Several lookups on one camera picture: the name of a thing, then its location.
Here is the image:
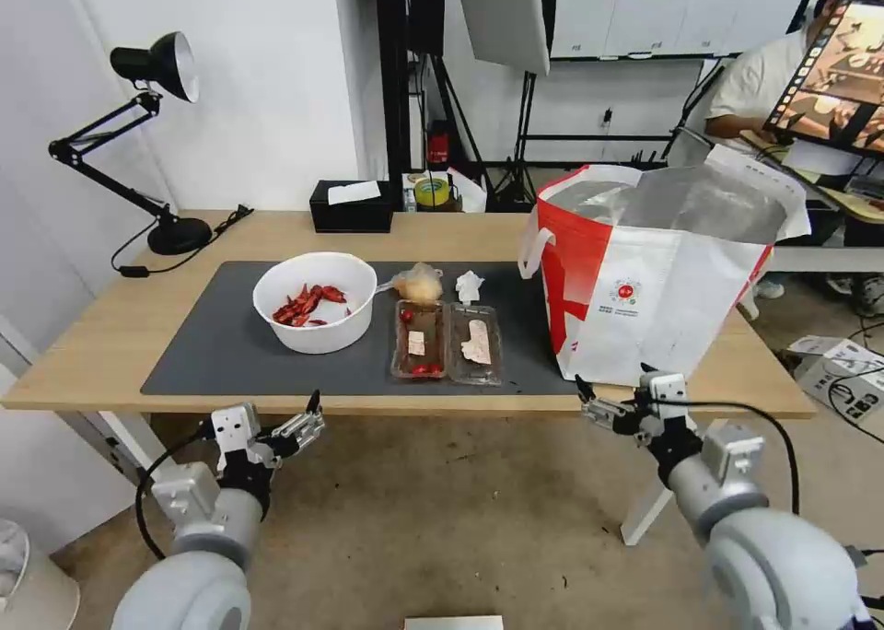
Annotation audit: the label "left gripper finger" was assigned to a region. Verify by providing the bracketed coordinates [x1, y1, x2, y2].
[273, 389, 327, 460]

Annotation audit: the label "red and white takeout bag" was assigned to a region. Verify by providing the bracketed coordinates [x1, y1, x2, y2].
[518, 143, 813, 388]

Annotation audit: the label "clear bag with yellow food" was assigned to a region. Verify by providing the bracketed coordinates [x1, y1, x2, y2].
[376, 262, 446, 307]

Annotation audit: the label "white table leg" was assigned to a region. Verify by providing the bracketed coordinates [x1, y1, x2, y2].
[620, 419, 730, 547]
[54, 412, 157, 486]

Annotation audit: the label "white round bowl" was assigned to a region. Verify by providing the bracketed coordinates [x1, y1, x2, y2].
[251, 251, 378, 355]

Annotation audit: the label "grey desk mat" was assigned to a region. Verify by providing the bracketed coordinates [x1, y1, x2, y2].
[140, 261, 578, 398]

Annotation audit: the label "red crayfish shells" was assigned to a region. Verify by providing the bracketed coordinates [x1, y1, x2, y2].
[271, 283, 354, 327]

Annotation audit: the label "large torn white receipt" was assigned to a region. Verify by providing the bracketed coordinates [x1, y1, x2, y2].
[460, 319, 492, 366]

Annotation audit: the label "clear plastic clamshell container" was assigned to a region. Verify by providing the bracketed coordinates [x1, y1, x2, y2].
[390, 297, 506, 388]

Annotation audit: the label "white cardboard box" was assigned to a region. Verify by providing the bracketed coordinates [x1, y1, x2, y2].
[786, 336, 884, 424]

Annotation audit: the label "crumpled white tissue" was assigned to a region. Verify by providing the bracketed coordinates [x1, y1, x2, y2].
[454, 269, 487, 305]

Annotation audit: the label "grey side desk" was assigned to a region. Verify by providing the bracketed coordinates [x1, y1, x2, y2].
[739, 129, 884, 272]

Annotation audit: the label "black tissue box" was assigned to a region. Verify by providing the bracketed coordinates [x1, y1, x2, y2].
[308, 179, 393, 235]

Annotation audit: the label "black desk lamp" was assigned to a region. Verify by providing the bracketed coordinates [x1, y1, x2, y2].
[48, 30, 214, 257]

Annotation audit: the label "white round bin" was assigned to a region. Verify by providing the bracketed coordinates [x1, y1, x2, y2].
[0, 502, 81, 630]

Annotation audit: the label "robot white front shell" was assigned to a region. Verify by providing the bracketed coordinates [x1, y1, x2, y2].
[403, 614, 504, 630]

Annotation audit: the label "black tripod stand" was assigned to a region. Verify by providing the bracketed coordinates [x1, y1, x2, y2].
[483, 70, 553, 214]

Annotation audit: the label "yellow green tape roll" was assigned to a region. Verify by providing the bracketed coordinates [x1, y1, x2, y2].
[413, 177, 454, 210]

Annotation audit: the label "red canister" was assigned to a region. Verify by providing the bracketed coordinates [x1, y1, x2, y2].
[426, 120, 451, 167]

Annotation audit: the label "person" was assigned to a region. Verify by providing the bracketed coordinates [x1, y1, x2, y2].
[704, 0, 884, 317]

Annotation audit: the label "tilted computer monitor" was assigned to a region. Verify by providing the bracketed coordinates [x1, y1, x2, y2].
[762, 0, 884, 158]

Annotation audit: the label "whiteboard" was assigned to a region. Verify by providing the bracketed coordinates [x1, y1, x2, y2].
[549, 0, 820, 62]

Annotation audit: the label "white softbox light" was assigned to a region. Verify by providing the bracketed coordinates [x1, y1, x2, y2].
[452, 0, 553, 77]

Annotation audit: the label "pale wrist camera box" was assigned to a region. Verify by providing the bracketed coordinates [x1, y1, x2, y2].
[638, 372, 690, 418]
[209, 402, 262, 476]

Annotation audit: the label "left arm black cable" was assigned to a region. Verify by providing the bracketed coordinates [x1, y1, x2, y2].
[134, 427, 226, 562]

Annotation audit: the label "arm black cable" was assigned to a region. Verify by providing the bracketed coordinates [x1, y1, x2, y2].
[656, 398, 802, 515]
[134, 427, 226, 562]

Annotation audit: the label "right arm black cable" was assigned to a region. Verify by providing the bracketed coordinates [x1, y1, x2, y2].
[656, 398, 802, 515]

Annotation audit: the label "black floor cable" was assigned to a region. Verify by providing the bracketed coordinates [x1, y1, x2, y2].
[825, 374, 884, 417]

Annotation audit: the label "black lamp cord with switch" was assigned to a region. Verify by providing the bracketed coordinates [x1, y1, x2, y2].
[110, 204, 255, 279]

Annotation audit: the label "black metal frame post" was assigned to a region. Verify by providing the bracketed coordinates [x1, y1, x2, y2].
[376, 0, 447, 214]

